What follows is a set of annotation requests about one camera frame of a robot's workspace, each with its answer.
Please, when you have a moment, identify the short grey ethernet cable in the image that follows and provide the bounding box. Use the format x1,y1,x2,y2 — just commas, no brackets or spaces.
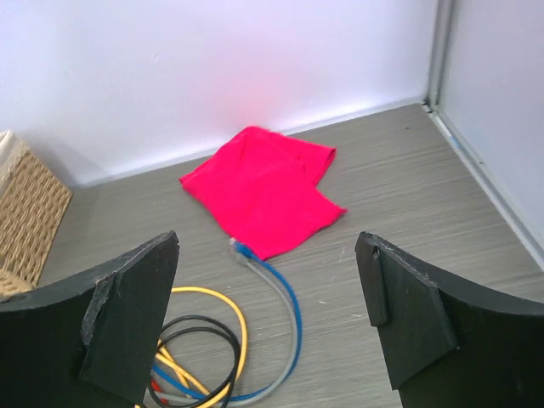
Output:
159,244,298,405

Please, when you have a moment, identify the black ethernet cable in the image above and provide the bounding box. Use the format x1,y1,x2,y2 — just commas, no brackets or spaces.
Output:
146,314,242,408

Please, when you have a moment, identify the pink folded cloth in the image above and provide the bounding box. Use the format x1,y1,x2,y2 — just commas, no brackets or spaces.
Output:
179,127,347,260

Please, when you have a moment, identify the blue ethernet cable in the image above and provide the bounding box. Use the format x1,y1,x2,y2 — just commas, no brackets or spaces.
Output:
150,238,303,404

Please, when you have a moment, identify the wicker basket with liner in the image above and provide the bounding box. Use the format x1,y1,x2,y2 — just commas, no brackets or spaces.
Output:
1,131,72,298

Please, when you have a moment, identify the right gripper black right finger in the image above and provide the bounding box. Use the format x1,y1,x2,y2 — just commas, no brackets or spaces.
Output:
355,232,543,407

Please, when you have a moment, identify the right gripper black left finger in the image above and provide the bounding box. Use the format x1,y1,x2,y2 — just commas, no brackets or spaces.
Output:
1,231,179,407

